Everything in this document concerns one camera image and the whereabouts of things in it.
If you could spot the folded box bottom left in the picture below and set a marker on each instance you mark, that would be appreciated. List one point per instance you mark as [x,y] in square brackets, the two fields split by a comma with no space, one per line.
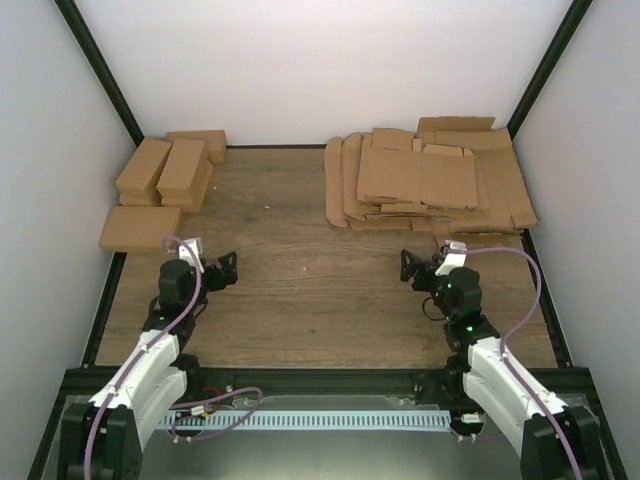
[128,200]

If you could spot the brown cardboard box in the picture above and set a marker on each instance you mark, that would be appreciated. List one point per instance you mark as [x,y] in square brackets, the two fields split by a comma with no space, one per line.
[131,229]

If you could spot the right black frame post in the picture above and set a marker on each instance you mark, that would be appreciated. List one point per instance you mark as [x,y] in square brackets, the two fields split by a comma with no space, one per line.
[568,26]

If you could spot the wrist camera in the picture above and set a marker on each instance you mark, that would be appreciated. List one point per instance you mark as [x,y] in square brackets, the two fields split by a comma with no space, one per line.
[190,250]
[453,255]

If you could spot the stack of flat cardboard sheets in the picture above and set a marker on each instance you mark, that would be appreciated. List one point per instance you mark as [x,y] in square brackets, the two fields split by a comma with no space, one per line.
[505,207]

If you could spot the top flat cardboard sheet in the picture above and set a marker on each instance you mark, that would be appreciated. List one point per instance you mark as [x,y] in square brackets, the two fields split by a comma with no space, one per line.
[437,176]

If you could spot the folded box bottom right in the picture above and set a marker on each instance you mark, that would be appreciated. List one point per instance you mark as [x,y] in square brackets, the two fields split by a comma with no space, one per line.
[190,200]

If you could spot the left black frame post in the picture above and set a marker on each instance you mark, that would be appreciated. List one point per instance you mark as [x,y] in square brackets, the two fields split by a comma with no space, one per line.
[91,50]

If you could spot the light blue slotted cable duct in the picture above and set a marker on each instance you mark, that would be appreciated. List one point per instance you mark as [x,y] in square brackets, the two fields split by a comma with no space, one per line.
[403,420]

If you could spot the black frame post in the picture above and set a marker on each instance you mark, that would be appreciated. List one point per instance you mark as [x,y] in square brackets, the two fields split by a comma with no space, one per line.
[91,50]
[568,26]

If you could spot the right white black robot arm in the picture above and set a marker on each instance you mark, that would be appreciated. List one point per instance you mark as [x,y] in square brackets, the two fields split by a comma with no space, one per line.
[554,440]

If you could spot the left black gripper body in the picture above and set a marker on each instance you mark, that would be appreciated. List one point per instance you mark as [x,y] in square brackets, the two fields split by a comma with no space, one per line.
[219,283]

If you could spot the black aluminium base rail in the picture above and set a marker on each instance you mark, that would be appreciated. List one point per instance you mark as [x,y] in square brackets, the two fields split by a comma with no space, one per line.
[426,385]

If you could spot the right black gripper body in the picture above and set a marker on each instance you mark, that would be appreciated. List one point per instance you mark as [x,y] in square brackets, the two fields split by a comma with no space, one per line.
[426,270]

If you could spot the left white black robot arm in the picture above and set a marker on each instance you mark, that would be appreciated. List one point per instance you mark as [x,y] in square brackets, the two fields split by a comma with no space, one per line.
[104,438]

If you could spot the folded box top left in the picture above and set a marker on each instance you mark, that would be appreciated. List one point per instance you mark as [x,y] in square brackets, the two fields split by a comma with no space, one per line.
[140,176]

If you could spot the folded box at back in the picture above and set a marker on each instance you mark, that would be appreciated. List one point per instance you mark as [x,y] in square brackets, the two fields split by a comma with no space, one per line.
[214,140]

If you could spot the folded box top right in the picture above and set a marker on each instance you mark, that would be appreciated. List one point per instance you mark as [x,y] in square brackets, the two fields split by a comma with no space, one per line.
[182,167]

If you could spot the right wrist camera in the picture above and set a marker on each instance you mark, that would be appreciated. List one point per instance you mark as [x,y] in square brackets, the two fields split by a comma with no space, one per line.
[453,255]

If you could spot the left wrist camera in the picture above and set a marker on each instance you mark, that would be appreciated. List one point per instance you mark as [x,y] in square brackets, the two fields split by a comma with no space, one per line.
[190,250]

